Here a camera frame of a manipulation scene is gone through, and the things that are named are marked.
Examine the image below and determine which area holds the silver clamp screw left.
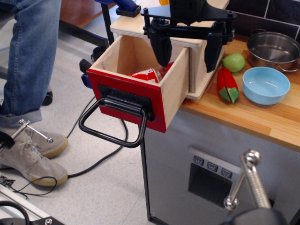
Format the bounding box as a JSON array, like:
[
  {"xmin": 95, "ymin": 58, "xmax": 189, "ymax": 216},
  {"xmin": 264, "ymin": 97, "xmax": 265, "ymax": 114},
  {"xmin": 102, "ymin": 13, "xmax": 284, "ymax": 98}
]
[{"xmin": 0, "ymin": 119, "xmax": 54, "ymax": 153}]

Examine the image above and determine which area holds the blue black clamp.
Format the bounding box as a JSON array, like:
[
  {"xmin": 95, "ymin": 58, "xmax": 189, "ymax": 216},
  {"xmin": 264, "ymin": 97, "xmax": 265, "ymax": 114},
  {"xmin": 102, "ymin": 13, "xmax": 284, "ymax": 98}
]
[{"xmin": 96, "ymin": 0, "xmax": 141, "ymax": 17}]

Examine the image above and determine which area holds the thin black wire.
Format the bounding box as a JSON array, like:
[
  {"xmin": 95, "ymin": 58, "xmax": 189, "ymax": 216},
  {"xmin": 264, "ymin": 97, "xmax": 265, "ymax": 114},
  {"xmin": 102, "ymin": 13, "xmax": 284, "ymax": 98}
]
[{"xmin": 14, "ymin": 176, "xmax": 58, "ymax": 200}]

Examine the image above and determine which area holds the person leg in jeans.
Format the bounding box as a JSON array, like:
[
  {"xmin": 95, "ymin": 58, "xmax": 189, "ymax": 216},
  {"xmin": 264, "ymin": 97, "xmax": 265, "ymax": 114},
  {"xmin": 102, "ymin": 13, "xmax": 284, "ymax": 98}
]
[{"xmin": 0, "ymin": 0, "xmax": 61, "ymax": 128}]

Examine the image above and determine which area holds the silver clamp screw right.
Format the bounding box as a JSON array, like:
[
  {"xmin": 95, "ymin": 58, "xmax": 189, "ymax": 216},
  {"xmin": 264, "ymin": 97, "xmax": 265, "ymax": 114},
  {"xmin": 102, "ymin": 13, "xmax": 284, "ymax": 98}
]
[{"xmin": 223, "ymin": 150, "xmax": 271, "ymax": 211}]

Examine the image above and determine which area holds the red front wooden drawer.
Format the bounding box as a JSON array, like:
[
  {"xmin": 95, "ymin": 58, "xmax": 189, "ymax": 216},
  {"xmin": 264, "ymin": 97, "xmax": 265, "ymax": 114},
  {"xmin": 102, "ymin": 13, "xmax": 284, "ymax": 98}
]
[{"xmin": 87, "ymin": 36, "xmax": 190, "ymax": 133}]

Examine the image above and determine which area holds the silver clamp screw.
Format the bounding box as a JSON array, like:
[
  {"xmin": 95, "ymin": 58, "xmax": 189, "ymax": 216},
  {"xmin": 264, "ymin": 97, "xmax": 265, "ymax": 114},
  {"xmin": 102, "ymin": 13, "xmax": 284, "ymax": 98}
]
[
  {"xmin": 223, "ymin": 150, "xmax": 271, "ymax": 211},
  {"xmin": 0, "ymin": 119, "xmax": 54, "ymax": 153}
]

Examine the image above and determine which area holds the black metal drawer handle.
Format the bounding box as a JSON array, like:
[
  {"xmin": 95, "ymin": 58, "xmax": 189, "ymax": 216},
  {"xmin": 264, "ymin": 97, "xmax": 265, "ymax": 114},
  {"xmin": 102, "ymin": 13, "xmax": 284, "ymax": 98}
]
[{"xmin": 78, "ymin": 97, "xmax": 149, "ymax": 148}]

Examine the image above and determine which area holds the grey suede shoe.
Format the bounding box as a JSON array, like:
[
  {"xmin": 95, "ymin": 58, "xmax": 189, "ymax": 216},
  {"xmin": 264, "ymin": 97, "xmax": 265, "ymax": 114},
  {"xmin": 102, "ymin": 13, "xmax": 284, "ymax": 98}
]
[
  {"xmin": 0, "ymin": 133, "xmax": 68, "ymax": 187},
  {"xmin": 25, "ymin": 129, "xmax": 68, "ymax": 158}
]

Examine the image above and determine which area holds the stainless steel pot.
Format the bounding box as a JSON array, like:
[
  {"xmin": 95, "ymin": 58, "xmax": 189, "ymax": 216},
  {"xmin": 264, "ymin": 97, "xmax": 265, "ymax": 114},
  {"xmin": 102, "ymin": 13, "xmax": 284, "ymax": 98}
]
[{"xmin": 247, "ymin": 31, "xmax": 300, "ymax": 73}]

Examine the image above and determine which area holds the light blue bowl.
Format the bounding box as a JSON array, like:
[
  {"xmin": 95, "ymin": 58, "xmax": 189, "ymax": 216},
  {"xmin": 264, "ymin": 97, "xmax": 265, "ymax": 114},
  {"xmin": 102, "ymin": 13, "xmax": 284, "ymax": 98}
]
[{"xmin": 242, "ymin": 67, "xmax": 291, "ymax": 105}]

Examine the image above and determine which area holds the red can in drawer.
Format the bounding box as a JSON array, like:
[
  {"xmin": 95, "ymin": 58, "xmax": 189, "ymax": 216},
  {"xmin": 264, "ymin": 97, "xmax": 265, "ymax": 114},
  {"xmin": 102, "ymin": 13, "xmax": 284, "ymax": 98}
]
[{"xmin": 128, "ymin": 62, "xmax": 173, "ymax": 83}]

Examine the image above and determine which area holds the aluminium frame rail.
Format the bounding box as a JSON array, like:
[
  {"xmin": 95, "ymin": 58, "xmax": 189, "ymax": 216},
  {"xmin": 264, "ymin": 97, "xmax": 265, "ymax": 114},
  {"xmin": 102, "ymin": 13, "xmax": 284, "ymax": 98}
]
[{"xmin": 0, "ymin": 185, "xmax": 63, "ymax": 225}]

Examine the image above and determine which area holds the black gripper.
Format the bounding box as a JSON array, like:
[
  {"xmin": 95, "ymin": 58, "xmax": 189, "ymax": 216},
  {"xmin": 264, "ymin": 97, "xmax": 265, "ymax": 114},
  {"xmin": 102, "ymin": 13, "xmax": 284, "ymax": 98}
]
[{"xmin": 141, "ymin": 0, "xmax": 237, "ymax": 73}]

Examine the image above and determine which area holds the red toy chili pepper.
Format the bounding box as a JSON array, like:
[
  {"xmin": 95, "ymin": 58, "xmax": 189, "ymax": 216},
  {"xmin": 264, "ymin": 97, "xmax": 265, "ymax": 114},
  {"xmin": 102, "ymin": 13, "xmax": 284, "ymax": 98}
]
[{"xmin": 217, "ymin": 68, "xmax": 240, "ymax": 103}]

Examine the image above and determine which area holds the green toy pear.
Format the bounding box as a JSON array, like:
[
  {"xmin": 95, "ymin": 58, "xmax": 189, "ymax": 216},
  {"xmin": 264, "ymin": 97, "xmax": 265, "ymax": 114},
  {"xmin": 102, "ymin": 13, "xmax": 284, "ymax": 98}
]
[{"xmin": 222, "ymin": 53, "xmax": 245, "ymax": 73}]

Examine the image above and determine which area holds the grey cabinet with panel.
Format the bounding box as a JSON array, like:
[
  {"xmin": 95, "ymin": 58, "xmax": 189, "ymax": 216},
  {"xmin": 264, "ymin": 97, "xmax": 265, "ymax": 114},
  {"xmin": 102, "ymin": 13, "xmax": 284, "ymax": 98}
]
[{"xmin": 142, "ymin": 110, "xmax": 300, "ymax": 225}]

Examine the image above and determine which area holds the grey suede shoe rear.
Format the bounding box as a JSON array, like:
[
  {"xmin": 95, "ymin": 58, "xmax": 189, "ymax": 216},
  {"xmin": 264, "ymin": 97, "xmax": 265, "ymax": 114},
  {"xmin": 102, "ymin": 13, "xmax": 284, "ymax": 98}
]
[{"xmin": 25, "ymin": 129, "xmax": 68, "ymax": 158}]

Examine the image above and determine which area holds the plywood box housing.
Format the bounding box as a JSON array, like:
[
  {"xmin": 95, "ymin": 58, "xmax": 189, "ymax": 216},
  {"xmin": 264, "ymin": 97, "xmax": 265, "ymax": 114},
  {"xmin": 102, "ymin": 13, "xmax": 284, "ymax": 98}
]
[{"xmin": 110, "ymin": 0, "xmax": 229, "ymax": 100}]

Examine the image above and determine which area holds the black chair base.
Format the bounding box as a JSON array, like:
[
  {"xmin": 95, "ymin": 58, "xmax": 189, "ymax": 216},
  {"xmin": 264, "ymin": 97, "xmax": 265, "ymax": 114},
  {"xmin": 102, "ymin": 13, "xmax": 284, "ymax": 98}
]
[{"xmin": 42, "ymin": 0, "xmax": 114, "ymax": 106}]

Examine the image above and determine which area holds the grey suede shoe front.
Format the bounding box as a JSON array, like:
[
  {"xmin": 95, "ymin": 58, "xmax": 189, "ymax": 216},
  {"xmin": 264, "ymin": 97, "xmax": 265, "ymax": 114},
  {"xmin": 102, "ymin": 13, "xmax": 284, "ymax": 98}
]
[{"xmin": 0, "ymin": 133, "xmax": 68, "ymax": 187}]

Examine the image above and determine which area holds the black floor cable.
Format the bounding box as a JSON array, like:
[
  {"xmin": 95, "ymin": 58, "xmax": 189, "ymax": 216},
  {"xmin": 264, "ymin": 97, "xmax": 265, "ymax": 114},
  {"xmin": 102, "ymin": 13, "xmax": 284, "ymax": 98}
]
[{"xmin": 66, "ymin": 96, "xmax": 129, "ymax": 178}]

